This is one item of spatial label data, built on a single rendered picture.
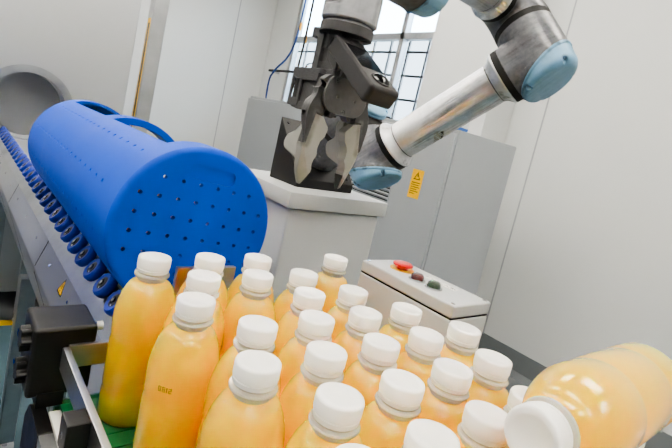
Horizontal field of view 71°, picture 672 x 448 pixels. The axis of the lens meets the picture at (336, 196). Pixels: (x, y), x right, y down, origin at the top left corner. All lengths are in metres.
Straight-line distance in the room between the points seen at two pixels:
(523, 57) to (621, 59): 2.48
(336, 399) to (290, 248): 0.80
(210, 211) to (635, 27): 3.03
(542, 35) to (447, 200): 1.45
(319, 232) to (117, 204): 0.57
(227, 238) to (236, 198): 0.07
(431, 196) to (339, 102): 1.75
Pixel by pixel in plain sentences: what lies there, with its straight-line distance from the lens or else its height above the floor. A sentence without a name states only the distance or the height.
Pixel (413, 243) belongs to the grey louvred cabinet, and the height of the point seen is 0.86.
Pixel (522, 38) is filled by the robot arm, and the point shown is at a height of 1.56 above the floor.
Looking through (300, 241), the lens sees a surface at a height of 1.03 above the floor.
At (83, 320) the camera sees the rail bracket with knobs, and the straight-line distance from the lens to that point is 0.70.
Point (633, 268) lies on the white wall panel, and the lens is 3.24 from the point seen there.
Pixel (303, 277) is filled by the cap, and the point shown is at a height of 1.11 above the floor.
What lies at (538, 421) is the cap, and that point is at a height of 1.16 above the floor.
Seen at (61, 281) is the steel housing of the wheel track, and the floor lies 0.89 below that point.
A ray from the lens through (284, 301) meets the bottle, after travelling 0.66.
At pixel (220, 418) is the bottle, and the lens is 0.42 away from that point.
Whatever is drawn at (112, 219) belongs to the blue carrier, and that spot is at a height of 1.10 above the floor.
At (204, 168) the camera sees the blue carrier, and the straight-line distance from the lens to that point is 0.82.
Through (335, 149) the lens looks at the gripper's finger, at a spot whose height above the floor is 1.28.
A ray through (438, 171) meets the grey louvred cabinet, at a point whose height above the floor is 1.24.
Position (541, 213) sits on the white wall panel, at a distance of 3.47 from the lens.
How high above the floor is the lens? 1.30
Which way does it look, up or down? 7 degrees down
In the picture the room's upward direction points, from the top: 13 degrees clockwise
